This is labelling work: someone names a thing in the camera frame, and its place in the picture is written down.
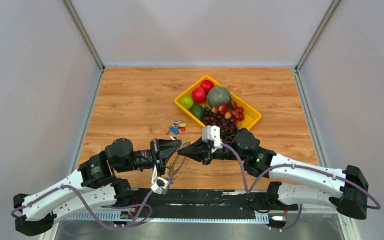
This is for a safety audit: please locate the key bunch with coloured tags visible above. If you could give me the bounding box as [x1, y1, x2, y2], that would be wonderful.
[166, 120, 188, 135]

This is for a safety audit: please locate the red apple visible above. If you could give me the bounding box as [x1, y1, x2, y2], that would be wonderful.
[200, 79, 215, 94]
[191, 87, 207, 103]

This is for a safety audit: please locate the red apple back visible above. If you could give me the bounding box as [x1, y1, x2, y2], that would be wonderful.
[200, 79, 215, 94]

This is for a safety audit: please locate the left aluminium frame post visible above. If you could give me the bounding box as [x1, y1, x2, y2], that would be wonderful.
[62, 0, 105, 73]

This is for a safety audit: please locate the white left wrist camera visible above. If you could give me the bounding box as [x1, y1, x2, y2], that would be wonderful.
[150, 165, 173, 195]

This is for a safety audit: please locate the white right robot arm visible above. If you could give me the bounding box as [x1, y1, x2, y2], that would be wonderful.
[178, 126, 369, 220]

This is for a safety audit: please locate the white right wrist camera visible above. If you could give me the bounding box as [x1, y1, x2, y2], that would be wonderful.
[201, 125, 222, 149]

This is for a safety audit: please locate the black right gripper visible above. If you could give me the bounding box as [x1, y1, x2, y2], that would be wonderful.
[177, 136, 247, 167]

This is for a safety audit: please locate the netted green melon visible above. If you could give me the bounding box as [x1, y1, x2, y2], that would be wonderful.
[206, 86, 231, 108]

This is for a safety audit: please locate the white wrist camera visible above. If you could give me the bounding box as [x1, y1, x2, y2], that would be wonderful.
[150, 165, 173, 195]
[201, 125, 222, 149]

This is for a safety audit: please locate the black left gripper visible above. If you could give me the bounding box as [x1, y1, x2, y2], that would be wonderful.
[116, 137, 182, 177]

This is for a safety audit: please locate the yellow plastic tray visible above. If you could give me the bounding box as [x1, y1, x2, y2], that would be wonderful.
[174, 75, 262, 130]

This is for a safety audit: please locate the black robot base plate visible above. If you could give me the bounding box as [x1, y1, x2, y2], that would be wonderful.
[139, 189, 286, 220]

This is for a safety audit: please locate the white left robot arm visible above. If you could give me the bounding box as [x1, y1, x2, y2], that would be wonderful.
[11, 138, 182, 237]

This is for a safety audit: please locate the red apple front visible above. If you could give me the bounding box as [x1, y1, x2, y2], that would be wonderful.
[191, 87, 207, 103]

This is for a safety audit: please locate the aluminium frame post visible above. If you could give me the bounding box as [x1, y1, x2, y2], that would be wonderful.
[62, 0, 105, 73]
[294, 0, 342, 73]

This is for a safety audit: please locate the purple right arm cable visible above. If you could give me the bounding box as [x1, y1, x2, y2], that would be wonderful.
[221, 142, 382, 211]

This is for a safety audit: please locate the purple grape bunch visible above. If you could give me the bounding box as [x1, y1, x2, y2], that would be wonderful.
[201, 106, 241, 142]

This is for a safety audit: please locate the dark green avocado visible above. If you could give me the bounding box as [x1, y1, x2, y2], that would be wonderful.
[189, 104, 205, 121]

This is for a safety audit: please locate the right aluminium frame post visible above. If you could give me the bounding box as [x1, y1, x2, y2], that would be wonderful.
[294, 0, 342, 73]

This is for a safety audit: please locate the light green apple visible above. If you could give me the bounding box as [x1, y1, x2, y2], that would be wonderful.
[179, 95, 195, 110]

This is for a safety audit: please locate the white slotted cable duct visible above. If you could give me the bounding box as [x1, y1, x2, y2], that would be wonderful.
[72, 211, 270, 224]

